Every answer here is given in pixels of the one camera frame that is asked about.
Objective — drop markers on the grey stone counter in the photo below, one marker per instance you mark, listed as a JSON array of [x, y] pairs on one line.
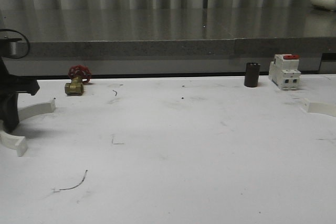
[[170, 41]]

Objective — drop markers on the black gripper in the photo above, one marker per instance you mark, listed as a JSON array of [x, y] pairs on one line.
[[10, 86]]

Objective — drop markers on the brass valve red handwheel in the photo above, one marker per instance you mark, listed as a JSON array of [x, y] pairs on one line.
[[79, 76]]

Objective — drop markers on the white circuit breaker red switch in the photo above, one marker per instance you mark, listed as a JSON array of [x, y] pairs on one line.
[[283, 71]]

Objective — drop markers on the white half pipe clamp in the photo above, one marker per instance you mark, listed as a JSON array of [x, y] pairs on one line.
[[19, 143], [318, 107]]

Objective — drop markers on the dark brown cylindrical coupling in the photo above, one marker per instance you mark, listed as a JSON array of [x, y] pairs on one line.
[[252, 74]]

